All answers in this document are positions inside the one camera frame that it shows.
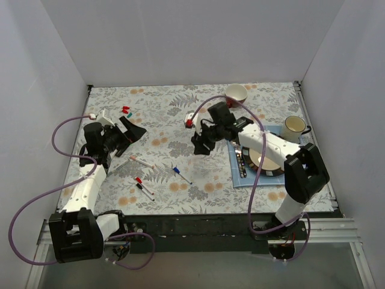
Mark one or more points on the blue checked cloth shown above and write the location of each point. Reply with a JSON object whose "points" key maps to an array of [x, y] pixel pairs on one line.
{"points": [[239, 182]]}

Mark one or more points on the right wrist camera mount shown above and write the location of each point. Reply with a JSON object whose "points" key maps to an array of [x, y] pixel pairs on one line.
{"points": [[193, 121]]}

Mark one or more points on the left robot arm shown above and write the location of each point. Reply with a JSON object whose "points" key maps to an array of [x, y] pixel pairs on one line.
{"points": [[77, 233]]}

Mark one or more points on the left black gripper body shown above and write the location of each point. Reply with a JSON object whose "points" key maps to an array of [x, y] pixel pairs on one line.
{"points": [[122, 139]]}

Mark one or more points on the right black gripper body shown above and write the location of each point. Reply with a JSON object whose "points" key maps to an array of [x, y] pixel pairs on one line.
{"points": [[203, 139]]}

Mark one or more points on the long red eraser-cap marker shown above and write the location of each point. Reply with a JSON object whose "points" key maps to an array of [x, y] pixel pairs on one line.
{"points": [[144, 186]]}

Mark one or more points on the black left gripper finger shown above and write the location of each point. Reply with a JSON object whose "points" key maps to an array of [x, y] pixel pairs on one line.
{"points": [[130, 127], [133, 133]]}

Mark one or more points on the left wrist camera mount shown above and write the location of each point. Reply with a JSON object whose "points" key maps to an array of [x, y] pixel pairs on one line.
{"points": [[101, 120]]}

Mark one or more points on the blue cap whiteboard marker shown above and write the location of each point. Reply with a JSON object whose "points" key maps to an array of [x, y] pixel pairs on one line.
{"points": [[177, 171]]}

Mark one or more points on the red and white bowl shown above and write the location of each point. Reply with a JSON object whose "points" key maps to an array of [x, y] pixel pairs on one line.
{"points": [[235, 92]]}

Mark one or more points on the dark rimmed plate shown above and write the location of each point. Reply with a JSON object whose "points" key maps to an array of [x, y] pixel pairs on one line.
{"points": [[252, 159]]}

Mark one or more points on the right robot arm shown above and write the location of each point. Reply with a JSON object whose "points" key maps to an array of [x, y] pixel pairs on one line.
{"points": [[304, 169]]}

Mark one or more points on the floral patterned table mat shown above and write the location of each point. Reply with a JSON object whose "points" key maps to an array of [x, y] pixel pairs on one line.
{"points": [[167, 144]]}

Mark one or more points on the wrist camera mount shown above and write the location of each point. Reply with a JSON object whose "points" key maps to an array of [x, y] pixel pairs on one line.
{"points": [[193, 121], [101, 120]]}

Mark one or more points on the black cap thin marker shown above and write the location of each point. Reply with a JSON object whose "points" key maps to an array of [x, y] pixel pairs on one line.
{"points": [[140, 187]]}

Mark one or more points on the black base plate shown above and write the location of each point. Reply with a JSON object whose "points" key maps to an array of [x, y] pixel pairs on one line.
{"points": [[193, 233]]}

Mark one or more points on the grey tip white marker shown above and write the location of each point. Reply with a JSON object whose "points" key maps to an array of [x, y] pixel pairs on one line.
{"points": [[117, 168]]}

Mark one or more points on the cream enamel mug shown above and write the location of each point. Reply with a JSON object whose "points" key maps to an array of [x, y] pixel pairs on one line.
{"points": [[293, 128]]}

